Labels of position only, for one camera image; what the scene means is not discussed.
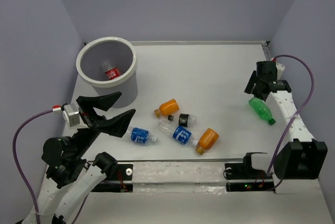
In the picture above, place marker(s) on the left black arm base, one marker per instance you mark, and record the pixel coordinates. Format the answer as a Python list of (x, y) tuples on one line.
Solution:
[(119, 181)]

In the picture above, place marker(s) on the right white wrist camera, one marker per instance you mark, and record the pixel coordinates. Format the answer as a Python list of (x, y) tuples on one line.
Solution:
[(280, 68)]

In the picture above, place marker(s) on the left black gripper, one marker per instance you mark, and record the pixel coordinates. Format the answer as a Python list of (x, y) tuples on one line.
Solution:
[(116, 124)]

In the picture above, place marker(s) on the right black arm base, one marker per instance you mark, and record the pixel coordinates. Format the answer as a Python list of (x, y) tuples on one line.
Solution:
[(241, 179)]

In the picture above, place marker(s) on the small blue label bottle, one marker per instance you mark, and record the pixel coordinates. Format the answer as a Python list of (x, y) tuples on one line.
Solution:
[(141, 136)]

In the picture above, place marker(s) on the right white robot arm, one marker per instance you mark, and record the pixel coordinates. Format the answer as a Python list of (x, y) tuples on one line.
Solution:
[(297, 155)]

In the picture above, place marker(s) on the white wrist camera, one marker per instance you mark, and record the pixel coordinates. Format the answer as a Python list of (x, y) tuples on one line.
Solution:
[(280, 68), (71, 116)]

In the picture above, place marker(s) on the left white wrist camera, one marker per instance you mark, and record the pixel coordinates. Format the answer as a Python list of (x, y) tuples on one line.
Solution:
[(71, 116)]

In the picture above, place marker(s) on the black label clear bottle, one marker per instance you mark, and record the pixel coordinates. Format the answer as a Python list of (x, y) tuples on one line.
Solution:
[(184, 120)]

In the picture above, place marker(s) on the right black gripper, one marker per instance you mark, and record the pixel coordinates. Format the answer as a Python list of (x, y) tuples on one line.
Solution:
[(250, 85)]

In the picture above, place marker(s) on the orange juice bottle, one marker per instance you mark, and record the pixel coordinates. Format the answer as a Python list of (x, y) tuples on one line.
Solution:
[(206, 141), (167, 108)]

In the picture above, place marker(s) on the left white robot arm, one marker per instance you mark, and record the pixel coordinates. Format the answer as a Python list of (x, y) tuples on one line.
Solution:
[(68, 180)]

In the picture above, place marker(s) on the white cylindrical plastic bin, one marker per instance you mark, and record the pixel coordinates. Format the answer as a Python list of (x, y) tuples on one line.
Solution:
[(121, 53)]

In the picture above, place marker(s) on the long blue label bottle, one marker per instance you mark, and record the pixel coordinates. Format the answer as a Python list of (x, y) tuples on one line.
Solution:
[(177, 133)]

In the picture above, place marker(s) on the red label water bottle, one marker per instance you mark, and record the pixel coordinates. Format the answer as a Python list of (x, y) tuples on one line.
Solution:
[(111, 70)]

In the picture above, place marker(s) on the green plastic bottle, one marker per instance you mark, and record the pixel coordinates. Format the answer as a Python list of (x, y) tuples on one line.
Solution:
[(262, 110)]

